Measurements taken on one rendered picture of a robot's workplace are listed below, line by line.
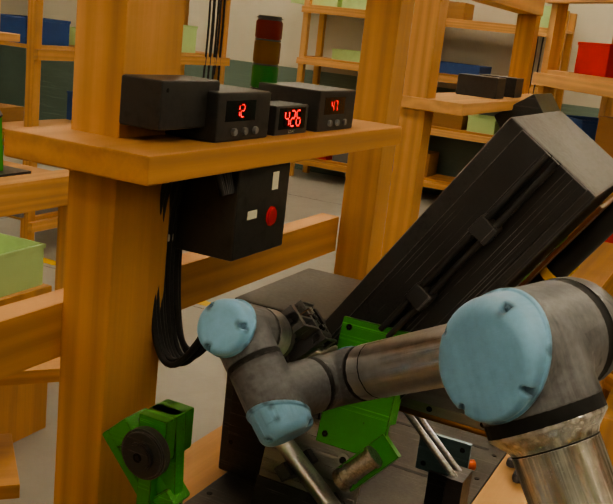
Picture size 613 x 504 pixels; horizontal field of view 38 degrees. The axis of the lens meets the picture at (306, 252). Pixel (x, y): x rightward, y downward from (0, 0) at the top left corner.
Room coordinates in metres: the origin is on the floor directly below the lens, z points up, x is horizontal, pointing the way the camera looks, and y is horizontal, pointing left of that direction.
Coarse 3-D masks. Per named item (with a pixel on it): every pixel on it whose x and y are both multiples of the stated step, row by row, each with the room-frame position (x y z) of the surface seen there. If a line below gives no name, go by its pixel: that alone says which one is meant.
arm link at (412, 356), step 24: (600, 288) 0.88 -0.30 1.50; (408, 336) 1.06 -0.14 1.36; (432, 336) 1.03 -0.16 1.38; (336, 360) 1.13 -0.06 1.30; (360, 360) 1.10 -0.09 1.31; (384, 360) 1.06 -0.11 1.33; (408, 360) 1.04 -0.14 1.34; (432, 360) 1.01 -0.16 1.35; (336, 384) 1.11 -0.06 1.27; (360, 384) 1.09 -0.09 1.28; (384, 384) 1.06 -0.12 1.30; (408, 384) 1.04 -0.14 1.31; (432, 384) 1.02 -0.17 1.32
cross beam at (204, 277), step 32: (288, 224) 2.05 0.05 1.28; (320, 224) 2.12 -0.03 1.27; (192, 256) 1.66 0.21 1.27; (256, 256) 1.85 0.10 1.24; (288, 256) 1.98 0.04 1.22; (192, 288) 1.63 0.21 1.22; (224, 288) 1.74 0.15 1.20; (0, 320) 1.20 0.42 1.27; (32, 320) 1.25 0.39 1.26; (0, 352) 1.19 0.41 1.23; (32, 352) 1.25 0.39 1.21
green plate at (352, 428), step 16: (352, 320) 1.40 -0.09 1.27; (352, 336) 1.39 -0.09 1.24; (368, 336) 1.38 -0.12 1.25; (384, 336) 1.37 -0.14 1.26; (384, 400) 1.33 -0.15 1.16; (400, 400) 1.40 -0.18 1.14; (336, 416) 1.35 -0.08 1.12; (352, 416) 1.34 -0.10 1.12; (368, 416) 1.34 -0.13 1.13; (384, 416) 1.33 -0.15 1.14; (320, 432) 1.36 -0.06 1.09; (336, 432) 1.35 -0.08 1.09; (352, 432) 1.34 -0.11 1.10; (368, 432) 1.33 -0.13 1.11; (384, 432) 1.32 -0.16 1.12; (352, 448) 1.33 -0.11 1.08
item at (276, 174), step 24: (264, 168) 1.44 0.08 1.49; (288, 168) 1.52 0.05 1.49; (192, 192) 1.41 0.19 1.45; (216, 192) 1.39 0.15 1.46; (240, 192) 1.38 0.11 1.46; (264, 192) 1.45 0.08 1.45; (192, 216) 1.40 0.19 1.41; (216, 216) 1.39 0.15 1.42; (240, 216) 1.38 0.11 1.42; (264, 216) 1.45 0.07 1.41; (192, 240) 1.40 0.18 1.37; (216, 240) 1.38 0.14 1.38; (240, 240) 1.39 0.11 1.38; (264, 240) 1.46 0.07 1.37
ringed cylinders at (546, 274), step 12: (612, 204) 1.43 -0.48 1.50; (600, 216) 1.43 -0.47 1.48; (612, 216) 1.42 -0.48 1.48; (588, 228) 1.44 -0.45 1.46; (600, 228) 1.43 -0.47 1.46; (612, 228) 1.42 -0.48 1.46; (576, 240) 1.45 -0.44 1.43; (588, 240) 1.43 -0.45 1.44; (600, 240) 1.43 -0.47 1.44; (564, 252) 1.45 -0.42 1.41; (576, 252) 1.44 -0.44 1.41; (588, 252) 1.44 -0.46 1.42; (552, 264) 1.46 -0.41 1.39; (564, 264) 1.45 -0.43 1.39; (576, 264) 1.45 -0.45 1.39; (540, 276) 1.47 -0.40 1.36; (552, 276) 1.45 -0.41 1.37; (564, 276) 1.45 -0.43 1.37
